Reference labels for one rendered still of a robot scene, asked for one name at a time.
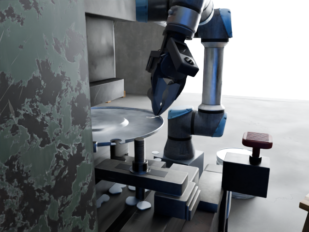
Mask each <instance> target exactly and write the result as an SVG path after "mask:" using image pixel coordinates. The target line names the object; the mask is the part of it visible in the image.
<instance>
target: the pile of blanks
mask: <svg viewBox="0 0 309 232"><path fill-rule="evenodd" d="M216 165H223V161H222V160H221V159H219V158H218V157H216ZM253 197H255V196H251V195H246V194H241V193H236V192H232V194H231V198H235V199H250V198H253Z"/></svg>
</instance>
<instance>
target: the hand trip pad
mask: <svg viewBox="0 0 309 232"><path fill-rule="evenodd" d="M242 144H243V145H244V146H246V147H252V156H253V157H260V149H271V148H272V146H273V137H272V135H270V134H268V133H258V132H244V134H243V138H242Z"/></svg>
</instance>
